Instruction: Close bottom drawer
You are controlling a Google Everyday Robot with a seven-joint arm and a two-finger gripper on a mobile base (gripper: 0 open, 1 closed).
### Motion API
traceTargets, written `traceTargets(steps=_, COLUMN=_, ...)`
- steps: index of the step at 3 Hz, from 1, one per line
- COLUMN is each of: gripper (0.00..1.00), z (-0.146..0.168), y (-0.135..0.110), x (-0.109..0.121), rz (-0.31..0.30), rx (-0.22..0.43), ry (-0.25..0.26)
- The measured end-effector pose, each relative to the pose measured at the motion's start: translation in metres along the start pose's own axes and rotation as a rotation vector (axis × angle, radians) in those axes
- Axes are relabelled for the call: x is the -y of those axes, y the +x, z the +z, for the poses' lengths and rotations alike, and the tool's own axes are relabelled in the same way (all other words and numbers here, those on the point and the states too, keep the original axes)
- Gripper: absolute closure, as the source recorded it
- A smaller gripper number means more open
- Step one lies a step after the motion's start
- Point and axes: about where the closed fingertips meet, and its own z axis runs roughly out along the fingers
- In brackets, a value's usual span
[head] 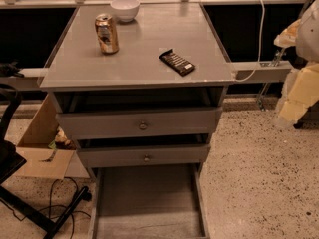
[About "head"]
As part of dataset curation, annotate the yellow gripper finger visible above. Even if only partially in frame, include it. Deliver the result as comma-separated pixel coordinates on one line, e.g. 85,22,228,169
274,63,319,128

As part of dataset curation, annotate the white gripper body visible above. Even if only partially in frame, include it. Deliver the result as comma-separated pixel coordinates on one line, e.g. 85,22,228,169
274,19,301,48

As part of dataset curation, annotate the grey bottom drawer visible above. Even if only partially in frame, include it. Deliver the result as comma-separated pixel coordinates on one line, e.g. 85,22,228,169
88,164,210,239

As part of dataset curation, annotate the grey drawer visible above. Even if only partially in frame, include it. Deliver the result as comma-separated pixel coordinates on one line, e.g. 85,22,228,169
88,164,210,239
77,144,210,168
56,108,222,140

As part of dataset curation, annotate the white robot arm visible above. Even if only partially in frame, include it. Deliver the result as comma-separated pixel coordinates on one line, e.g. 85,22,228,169
274,0,319,127

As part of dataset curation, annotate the grey middle drawer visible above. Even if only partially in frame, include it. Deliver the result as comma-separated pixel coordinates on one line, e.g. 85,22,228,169
77,144,210,168

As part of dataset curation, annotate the grey drawer cabinet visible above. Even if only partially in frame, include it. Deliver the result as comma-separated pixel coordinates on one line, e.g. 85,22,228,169
39,2,236,181

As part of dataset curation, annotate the grey top drawer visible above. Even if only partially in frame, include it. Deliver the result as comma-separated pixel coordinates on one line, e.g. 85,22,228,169
56,108,222,140

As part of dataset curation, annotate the grey metal railing beam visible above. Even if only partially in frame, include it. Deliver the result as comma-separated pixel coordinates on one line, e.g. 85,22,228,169
0,61,293,91

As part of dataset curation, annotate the metal diagonal rod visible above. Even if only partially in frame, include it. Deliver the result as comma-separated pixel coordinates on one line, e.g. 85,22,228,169
257,0,319,111

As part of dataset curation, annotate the dark chocolate bar wrapper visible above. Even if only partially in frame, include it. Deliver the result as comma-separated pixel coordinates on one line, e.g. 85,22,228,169
159,49,195,77

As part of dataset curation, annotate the white ceramic bowl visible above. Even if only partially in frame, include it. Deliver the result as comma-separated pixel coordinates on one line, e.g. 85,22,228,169
111,0,140,22

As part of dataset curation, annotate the gold soda can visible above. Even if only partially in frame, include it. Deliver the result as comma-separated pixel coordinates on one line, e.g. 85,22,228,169
95,14,119,55

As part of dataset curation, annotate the cardboard box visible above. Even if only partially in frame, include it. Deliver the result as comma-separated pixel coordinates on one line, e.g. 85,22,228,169
14,96,89,179

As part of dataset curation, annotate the black stand base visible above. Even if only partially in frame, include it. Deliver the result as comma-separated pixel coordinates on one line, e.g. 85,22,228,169
0,83,92,239

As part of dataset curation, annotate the white cable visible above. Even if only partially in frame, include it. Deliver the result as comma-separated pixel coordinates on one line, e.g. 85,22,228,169
234,0,266,83

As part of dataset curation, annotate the black floor cable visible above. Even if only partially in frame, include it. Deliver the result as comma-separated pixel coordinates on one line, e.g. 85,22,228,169
0,176,103,239

